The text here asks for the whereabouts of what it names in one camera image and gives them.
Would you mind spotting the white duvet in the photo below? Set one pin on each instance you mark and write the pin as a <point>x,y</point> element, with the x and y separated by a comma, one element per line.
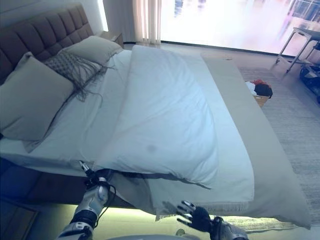
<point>162,112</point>

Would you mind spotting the sheer beige curtain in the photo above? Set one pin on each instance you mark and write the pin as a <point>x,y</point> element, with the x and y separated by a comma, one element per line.
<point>147,20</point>

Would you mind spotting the wooden nightstand with glass front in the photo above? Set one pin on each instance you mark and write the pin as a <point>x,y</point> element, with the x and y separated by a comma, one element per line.
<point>15,225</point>

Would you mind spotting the flat beige pillow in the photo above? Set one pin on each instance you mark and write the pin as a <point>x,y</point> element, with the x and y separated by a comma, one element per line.
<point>95,48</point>

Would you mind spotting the beige bedspread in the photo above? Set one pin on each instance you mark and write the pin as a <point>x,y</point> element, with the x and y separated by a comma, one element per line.
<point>270,175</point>

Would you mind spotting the large beige pillow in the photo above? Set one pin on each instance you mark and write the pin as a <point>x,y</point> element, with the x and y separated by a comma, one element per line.
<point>32,100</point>

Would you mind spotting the black exercise machine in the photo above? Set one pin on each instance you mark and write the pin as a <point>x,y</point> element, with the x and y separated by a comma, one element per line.
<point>310,75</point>

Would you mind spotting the grey fringed cushion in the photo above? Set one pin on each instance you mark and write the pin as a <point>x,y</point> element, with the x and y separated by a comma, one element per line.
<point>67,65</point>

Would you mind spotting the white garment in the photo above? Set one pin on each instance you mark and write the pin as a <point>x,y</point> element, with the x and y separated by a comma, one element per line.
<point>250,87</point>

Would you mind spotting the small wooden nightstand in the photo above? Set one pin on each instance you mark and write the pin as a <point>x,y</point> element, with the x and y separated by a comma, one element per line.
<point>115,37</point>

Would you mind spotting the large cityscape window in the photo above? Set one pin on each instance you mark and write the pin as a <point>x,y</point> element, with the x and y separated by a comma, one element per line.
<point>225,22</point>

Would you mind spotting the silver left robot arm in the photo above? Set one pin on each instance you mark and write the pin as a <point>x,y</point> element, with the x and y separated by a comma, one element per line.
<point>91,202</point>

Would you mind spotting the white bed sheet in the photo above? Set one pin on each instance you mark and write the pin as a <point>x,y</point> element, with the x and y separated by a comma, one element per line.
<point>87,130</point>

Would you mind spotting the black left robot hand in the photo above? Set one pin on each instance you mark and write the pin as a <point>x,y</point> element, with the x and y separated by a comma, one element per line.
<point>96,176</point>

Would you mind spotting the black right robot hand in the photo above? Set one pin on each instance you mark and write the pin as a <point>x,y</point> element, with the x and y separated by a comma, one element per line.
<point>200,217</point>

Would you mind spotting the vertical wall light strip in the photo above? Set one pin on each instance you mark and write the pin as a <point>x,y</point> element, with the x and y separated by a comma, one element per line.
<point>102,15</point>

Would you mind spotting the red garment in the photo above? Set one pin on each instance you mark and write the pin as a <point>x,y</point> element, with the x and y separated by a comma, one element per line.
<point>260,82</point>

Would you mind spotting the black garment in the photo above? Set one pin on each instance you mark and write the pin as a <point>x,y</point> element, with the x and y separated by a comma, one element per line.
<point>265,91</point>

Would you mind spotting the large grey rug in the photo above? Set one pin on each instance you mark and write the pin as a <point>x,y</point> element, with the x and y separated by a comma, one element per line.
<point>295,125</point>

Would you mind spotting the brown tufted headboard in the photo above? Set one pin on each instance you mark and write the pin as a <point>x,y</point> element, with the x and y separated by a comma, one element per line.
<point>37,32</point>

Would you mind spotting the wooden laundry basket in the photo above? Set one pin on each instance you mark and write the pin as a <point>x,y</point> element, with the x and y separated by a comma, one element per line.
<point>262,100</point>

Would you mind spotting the small patterned mat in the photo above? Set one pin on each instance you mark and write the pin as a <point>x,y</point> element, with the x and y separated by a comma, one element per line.
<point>262,223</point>

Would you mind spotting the metal frame table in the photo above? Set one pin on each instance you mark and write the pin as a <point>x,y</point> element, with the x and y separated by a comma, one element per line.
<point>305,32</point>

